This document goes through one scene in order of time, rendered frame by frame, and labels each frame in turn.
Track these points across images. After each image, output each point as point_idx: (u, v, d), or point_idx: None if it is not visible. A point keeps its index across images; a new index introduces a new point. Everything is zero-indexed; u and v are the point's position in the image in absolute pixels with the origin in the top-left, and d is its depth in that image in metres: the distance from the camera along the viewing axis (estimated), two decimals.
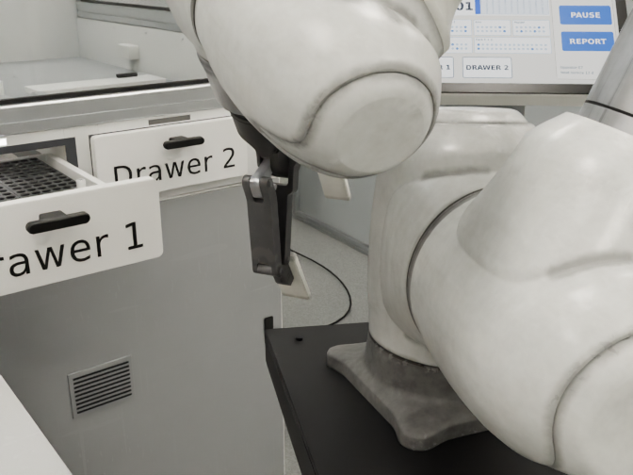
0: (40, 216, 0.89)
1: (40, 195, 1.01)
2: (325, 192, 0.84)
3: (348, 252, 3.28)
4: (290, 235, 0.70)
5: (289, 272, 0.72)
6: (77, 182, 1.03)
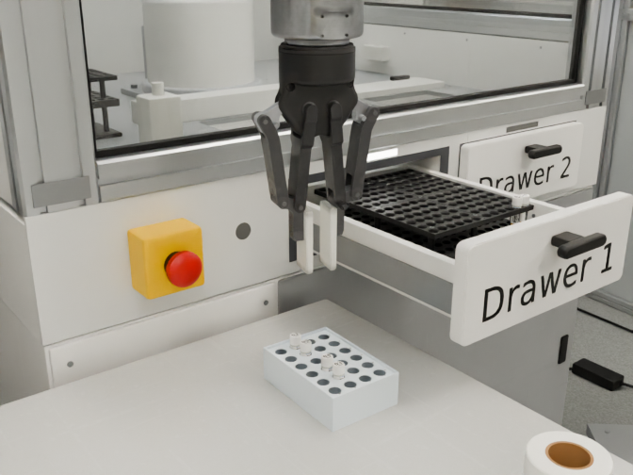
0: (556, 238, 0.80)
1: (491, 212, 0.91)
2: (320, 253, 0.82)
3: None
4: (306, 186, 0.76)
5: (300, 228, 0.78)
6: (523, 198, 0.93)
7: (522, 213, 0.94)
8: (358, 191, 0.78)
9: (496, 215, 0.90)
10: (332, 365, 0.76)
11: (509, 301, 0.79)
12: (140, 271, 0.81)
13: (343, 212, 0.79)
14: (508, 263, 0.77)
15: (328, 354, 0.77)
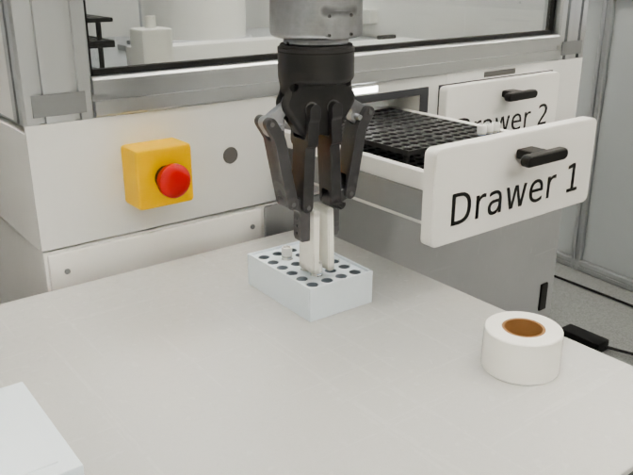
0: (520, 151, 0.85)
1: (463, 137, 0.97)
2: None
3: None
4: (313, 186, 0.76)
5: (307, 229, 0.78)
6: (494, 124, 0.99)
7: None
8: (352, 190, 0.79)
9: (468, 139, 0.96)
10: None
11: (476, 208, 0.84)
12: (133, 184, 0.87)
13: (337, 212, 0.79)
14: (474, 171, 0.82)
15: None
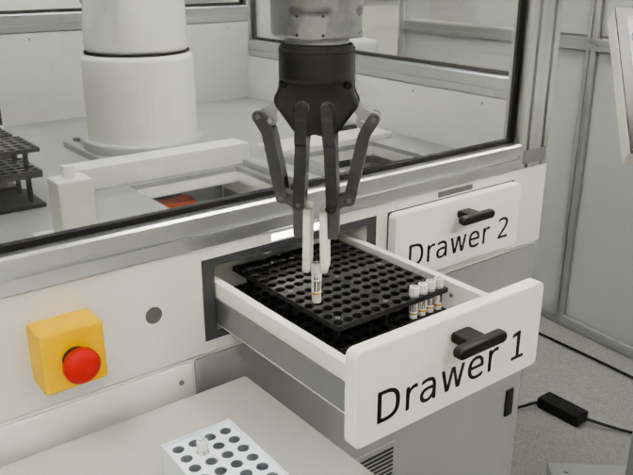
0: (455, 335, 0.79)
1: (402, 297, 0.91)
2: None
3: None
4: (303, 184, 0.76)
5: (300, 226, 0.79)
6: (436, 281, 0.92)
7: (436, 296, 0.93)
8: (350, 198, 0.76)
9: (407, 301, 0.89)
10: (318, 272, 0.80)
11: (406, 401, 0.78)
12: (39, 368, 0.81)
13: (337, 217, 0.78)
14: (402, 365, 0.76)
15: (318, 262, 0.81)
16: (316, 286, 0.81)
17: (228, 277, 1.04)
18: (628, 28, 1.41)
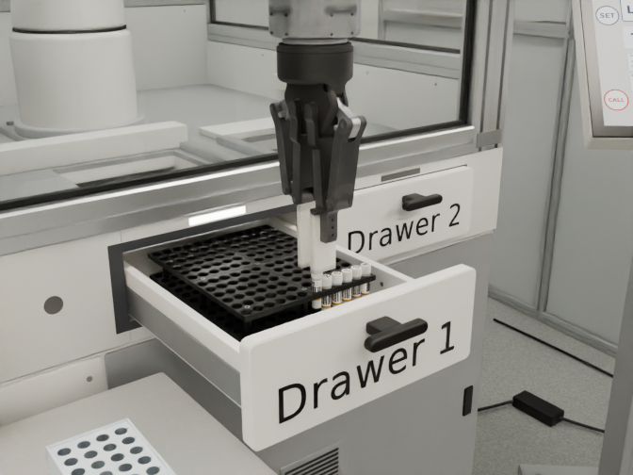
0: (369, 325, 0.72)
1: None
2: (330, 258, 0.80)
3: None
4: (299, 180, 0.78)
5: (300, 221, 0.80)
6: (363, 268, 0.85)
7: (363, 284, 0.86)
8: (331, 204, 0.74)
9: (327, 289, 0.82)
10: (324, 286, 0.82)
11: (314, 397, 0.70)
12: None
13: (326, 221, 0.76)
14: (307, 357, 0.69)
15: (329, 276, 0.82)
16: (323, 299, 0.83)
17: (146, 265, 0.96)
18: (592, 6, 1.34)
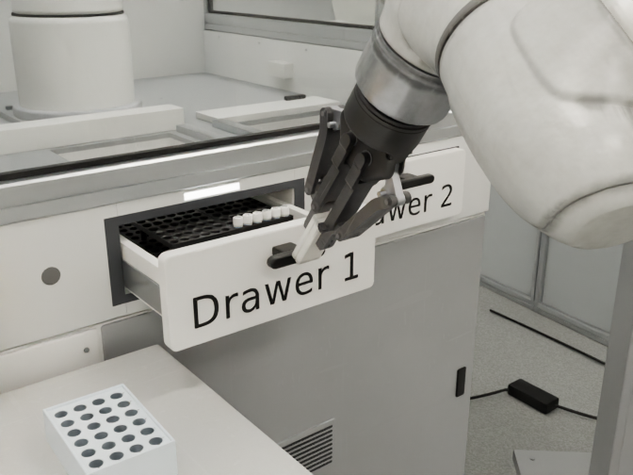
0: (274, 249, 0.84)
1: None
2: (300, 253, 0.81)
3: None
4: None
5: (332, 236, 0.78)
6: (282, 209, 0.98)
7: (283, 223, 0.98)
8: None
9: (248, 225, 0.94)
10: (246, 222, 0.95)
11: (226, 308, 0.83)
12: None
13: None
14: (219, 272, 0.81)
15: (250, 214, 0.95)
16: None
17: None
18: None
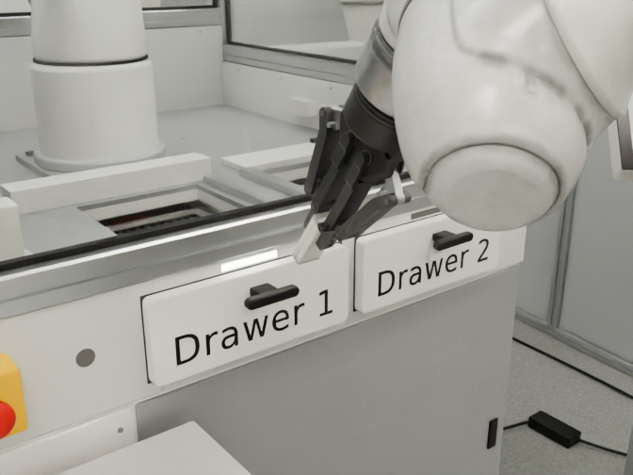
0: (251, 289, 0.90)
1: None
2: (300, 253, 0.81)
3: None
4: None
5: (332, 236, 0.78)
6: None
7: None
8: None
9: None
10: None
11: (206, 346, 0.89)
12: None
13: None
14: (199, 314, 0.87)
15: None
16: None
17: None
18: None
